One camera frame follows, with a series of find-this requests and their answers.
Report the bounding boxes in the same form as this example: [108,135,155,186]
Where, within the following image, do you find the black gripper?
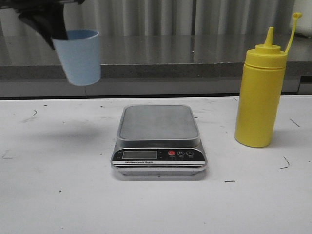
[0,0,85,50]

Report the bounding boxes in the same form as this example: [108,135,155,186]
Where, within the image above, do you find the light blue plastic cup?
[52,29,101,86]

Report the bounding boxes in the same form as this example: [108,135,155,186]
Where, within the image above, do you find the yellow squeeze bottle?
[234,12,302,148]

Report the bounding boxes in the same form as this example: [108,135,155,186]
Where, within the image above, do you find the silver digital kitchen scale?
[111,105,208,175]

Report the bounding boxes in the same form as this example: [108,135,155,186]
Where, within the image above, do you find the grey stone counter ledge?
[0,35,312,98]

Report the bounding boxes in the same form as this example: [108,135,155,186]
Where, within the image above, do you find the white container in background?
[295,14,312,37]

